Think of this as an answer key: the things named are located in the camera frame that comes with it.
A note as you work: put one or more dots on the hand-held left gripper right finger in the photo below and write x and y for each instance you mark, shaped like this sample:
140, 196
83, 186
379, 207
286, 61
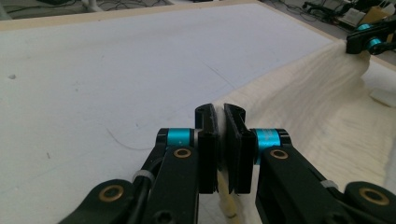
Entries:
239, 149

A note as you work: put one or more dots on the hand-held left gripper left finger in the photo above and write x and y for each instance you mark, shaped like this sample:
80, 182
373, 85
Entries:
207, 149

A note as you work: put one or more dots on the cream egg print cloth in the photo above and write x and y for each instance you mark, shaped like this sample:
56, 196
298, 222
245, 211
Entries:
311, 109

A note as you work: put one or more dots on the tan box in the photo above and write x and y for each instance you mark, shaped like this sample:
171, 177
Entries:
377, 15

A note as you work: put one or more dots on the white grid mat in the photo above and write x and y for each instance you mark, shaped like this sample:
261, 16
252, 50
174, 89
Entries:
93, 77

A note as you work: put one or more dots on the white desk leg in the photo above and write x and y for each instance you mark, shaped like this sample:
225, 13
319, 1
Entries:
91, 4

